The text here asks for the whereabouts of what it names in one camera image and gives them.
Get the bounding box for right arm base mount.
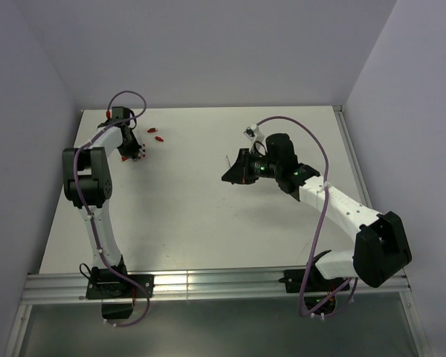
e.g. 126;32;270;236
278;268;345;315

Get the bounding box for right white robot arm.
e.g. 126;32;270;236
222;128;413;290

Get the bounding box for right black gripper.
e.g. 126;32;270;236
222;148;281;184

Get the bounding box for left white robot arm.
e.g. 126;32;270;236
62;106;145;297

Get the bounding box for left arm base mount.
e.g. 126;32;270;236
80;263;155;324

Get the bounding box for aluminium front rail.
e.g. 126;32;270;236
20;264;412;303

